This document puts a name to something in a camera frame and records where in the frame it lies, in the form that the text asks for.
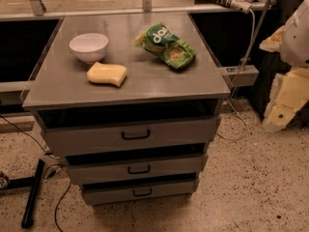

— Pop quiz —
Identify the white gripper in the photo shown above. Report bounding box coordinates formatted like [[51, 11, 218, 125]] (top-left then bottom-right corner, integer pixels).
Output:
[[264, 68, 309, 127]]

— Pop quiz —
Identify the grey bottom drawer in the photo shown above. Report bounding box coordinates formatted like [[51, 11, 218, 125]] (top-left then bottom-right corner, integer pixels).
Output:
[[82, 178, 199, 206]]

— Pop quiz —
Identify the grey drawer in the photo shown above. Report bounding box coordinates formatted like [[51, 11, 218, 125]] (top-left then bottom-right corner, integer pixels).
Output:
[[42, 115, 220, 157], [82, 178, 199, 206], [66, 154, 208, 185]]

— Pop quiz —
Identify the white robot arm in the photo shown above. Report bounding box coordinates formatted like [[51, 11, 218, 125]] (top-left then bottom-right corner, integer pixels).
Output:
[[260, 0, 309, 132]]

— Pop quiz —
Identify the grey drawer cabinet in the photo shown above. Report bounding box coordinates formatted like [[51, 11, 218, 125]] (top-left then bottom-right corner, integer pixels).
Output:
[[23, 13, 229, 193]]

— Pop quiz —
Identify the grey middle drawer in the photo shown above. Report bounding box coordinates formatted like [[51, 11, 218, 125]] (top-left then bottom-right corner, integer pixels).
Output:
[[66, 154, 208, 185]]

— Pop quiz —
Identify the grey top drawer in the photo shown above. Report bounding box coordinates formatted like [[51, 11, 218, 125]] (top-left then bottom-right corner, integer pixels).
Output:
[[42, 115, 220, 157]]

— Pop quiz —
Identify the green snack bag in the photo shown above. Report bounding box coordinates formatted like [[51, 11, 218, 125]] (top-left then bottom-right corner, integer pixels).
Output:
[[134, 22, 196, 71]]

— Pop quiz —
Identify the yellow sponge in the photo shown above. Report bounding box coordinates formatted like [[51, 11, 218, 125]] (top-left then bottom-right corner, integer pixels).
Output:
[[86, 62, 127, 87]]

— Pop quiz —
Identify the white bowl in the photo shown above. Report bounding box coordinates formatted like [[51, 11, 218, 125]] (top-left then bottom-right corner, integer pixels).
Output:
[[70, 33, 109, 63]]

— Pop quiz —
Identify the black floor stand bar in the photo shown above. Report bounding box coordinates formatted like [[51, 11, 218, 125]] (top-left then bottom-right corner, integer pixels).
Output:
[[0, 159, 44, 229]]

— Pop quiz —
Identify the grey metal bracket box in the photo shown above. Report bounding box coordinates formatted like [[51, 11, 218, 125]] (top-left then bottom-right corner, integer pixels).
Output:
[[219, 65, 259, 88]]

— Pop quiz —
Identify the white button device with cable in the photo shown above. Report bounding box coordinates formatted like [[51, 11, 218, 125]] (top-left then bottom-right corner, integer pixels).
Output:
[[201, 0, 257, 63]]

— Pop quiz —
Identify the black floor cable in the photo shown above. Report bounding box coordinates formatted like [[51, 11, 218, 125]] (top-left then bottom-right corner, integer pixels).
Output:
[[0, 113, 73, 232]]

